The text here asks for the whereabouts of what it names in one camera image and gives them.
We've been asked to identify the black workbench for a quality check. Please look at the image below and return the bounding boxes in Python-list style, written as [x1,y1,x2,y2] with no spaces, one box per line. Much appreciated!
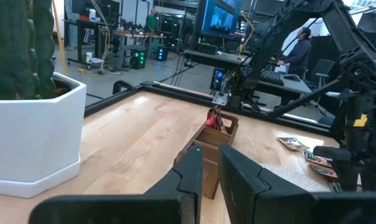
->
[63,18,111,67]

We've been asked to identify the white hexagonal plant pot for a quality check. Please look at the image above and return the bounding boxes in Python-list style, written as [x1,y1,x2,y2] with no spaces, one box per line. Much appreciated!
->
[0,72,87,199]

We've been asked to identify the wooden top workbench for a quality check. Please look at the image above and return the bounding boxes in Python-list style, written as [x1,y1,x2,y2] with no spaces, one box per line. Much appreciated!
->
[108,29,167,68]

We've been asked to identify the yellow hanging cable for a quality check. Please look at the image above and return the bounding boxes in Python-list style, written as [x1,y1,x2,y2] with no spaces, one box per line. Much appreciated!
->
[52,0,70,77]

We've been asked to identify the round woven placemat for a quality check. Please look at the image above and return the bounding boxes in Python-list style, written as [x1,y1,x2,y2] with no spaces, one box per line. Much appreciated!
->
[258,163,332,193]

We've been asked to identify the silver metal bracket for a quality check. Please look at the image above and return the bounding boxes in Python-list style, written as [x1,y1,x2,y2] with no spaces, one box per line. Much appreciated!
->
[212,92,228,106]

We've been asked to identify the person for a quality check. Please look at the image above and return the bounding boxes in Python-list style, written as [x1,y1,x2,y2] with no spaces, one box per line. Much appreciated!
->
[145,8,159,34]
[276,27,313,80]

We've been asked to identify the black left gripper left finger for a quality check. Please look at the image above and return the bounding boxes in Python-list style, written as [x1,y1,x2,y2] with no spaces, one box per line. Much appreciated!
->
[143,144,204,224]

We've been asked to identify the large blue screen monitor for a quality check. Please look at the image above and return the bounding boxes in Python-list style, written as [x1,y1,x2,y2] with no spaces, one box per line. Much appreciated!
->
[197,0,243,40]

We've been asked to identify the black room divider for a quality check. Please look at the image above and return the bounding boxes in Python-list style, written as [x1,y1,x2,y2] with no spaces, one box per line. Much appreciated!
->
[306,43,341,63]

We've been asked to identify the green cactus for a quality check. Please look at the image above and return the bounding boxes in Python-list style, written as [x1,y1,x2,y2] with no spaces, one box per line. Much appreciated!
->
[0,0,56,100]

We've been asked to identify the grey office chair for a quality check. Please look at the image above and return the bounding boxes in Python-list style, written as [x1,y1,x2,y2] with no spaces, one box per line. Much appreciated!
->
[312,58,336,88]

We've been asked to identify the yellow cable tag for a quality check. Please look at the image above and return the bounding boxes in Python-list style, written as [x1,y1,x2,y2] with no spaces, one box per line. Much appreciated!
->
[352,113,369,128]

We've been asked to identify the dark office desk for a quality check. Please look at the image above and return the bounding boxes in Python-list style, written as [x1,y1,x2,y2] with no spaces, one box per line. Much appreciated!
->
[184,49,312,100]

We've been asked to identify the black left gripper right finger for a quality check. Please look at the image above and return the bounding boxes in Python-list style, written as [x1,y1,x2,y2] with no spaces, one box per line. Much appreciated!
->
[218,143,313,224]

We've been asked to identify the small computer tower blue lights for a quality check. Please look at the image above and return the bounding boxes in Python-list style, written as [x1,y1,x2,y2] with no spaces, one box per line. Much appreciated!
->
[156,45,169,62]

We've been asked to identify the computer tower green lights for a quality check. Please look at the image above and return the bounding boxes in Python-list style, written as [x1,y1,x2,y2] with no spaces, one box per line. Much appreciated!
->
[131,49,147,70]

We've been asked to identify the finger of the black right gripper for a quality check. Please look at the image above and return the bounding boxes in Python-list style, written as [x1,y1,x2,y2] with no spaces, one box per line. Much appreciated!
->
[360,161,376,192]
[332,160,359,192]

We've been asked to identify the wooden compartment box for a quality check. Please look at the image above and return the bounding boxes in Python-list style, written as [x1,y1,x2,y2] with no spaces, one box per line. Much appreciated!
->
[174,107,240,200]

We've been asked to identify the slim computer tower blue light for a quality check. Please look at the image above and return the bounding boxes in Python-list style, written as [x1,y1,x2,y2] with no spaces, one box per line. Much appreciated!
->
[209,68,225,91]

